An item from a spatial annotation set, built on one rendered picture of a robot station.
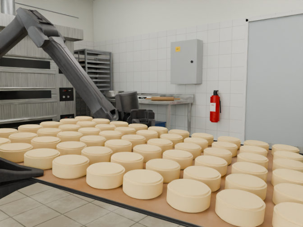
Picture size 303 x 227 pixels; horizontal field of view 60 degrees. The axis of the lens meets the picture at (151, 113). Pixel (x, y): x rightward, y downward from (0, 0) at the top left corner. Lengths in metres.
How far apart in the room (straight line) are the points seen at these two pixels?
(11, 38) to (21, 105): 3.13
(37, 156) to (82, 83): 0.52
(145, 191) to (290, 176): 0.20
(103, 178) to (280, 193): 0.21
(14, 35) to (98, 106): 0.39
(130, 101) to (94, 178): 0.51
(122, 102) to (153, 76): 4.16
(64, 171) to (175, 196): 0.16
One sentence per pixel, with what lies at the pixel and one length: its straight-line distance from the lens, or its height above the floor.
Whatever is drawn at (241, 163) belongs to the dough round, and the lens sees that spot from 0.43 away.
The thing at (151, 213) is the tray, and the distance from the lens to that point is 0.29.
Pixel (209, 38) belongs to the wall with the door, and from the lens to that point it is 4.44.
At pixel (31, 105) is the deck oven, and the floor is 0.83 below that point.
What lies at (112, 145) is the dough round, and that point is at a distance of 0.47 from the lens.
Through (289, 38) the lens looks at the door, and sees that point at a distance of 4.09.
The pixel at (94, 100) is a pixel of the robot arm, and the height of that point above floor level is 1.06.
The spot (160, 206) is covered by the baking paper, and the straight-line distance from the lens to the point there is 0.31.
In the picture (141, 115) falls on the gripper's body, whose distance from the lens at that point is 0.77.
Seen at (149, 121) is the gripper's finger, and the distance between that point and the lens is 0.75.
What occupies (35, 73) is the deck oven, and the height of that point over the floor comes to 1.30.
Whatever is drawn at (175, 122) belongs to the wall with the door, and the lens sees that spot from 4.73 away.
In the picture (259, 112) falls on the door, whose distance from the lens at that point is 4.13.
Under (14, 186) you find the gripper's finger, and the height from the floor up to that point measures 0.98.
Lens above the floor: 1.11
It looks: 6 degrees down
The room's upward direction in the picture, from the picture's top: straight up
